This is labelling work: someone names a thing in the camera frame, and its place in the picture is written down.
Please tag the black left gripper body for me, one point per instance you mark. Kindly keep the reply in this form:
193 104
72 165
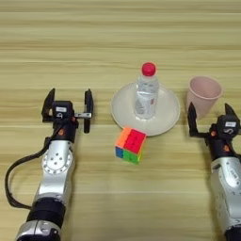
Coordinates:
66 131

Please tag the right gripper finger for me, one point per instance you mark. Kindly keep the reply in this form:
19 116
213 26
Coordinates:
229 109
192 119

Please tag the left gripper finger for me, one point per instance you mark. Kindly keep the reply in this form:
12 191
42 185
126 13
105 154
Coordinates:
48 102
88 105

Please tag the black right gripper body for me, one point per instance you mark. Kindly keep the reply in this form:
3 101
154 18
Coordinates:
222 146

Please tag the pink plastic cup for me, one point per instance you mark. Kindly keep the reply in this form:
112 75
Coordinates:
204 94

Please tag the clear bottle red cap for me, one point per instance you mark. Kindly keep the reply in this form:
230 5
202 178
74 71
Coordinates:
147 94

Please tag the colourful puzzle cube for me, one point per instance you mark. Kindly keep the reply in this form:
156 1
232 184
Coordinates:
133 142

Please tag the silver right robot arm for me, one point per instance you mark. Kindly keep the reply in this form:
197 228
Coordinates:
227 191

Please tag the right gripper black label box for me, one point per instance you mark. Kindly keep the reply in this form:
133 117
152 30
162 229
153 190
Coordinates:
228 125

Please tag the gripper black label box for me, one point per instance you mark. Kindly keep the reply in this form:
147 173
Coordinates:
228 125
62 109

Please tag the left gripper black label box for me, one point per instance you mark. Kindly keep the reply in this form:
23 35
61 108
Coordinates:
62 109

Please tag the black marker pen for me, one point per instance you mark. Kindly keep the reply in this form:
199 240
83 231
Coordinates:
87 128

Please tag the cream round plate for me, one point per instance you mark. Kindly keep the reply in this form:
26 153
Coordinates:
168 108

